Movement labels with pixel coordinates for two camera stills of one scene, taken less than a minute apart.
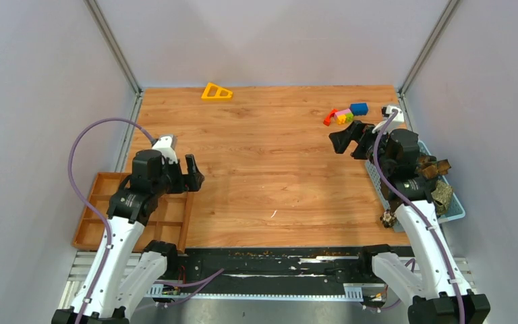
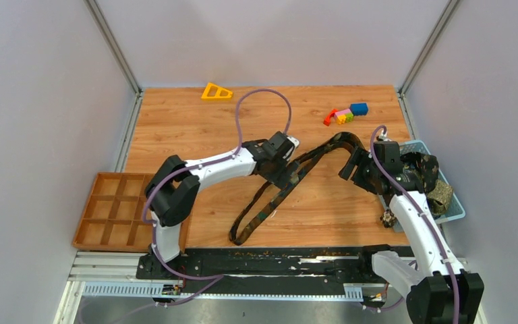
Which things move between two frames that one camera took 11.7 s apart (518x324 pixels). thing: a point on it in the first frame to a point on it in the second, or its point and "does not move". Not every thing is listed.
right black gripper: [357, 131] to [359, 157]
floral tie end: [388, 219] does not move
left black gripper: [185, 182] to [281, 179]
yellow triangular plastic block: [217, 96] does not move
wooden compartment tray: [169, 223] does not move
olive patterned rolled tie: [442, 196] does not move
